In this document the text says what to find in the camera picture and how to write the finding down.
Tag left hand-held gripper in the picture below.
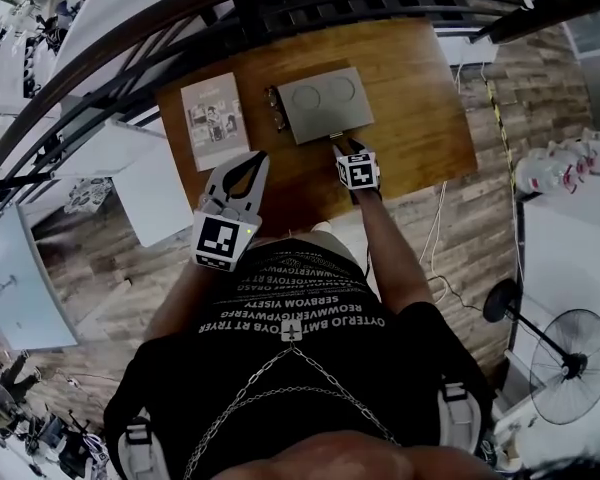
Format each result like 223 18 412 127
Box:
190 149 272 273

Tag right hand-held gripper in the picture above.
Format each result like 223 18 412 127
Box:
332 137 384 192

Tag grey box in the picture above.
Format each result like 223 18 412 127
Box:
275 66 376 147

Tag person's left forearm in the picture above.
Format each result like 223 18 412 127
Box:
143 261 217 343

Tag person's right forearm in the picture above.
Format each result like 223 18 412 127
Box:
350 187 437 315

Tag wooden table with black legs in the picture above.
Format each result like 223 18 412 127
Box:
153 16 480 225

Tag white picture book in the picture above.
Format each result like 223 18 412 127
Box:
180 71 252 173

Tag black eyeglasses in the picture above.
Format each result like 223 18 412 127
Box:
263 85 288 133

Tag person's beige trousers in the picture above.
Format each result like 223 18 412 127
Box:
322 228 359 267

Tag floral cushion stool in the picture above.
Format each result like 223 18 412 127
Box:
63 176 115 215

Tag dark railing with wooden handrail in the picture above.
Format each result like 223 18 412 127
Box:
0 0 600 197

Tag group of clear water jugs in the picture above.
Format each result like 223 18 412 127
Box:
513 127 600 198

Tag person's black printed shirt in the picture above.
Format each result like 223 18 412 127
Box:
102 237 496 480

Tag glass-top white desk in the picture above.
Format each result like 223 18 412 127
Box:
0 201 80 353

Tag person's head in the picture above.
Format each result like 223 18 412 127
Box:
229 428 481 480

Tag black standing fan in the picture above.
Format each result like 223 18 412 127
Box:
481 277 600 427

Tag white cable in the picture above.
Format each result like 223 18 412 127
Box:
418 60 470 282

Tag black cable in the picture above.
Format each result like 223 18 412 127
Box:
426 273 487 315

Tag silver chain necklace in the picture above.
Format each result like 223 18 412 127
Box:
182 340 401 480

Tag white left shoulder strap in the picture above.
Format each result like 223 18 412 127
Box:
115 407 157 480

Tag white shoulder strap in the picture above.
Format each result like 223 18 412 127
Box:
437 380 482 455
115 407 157 480

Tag white right shoulder strap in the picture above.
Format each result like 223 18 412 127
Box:
437 380 482 455

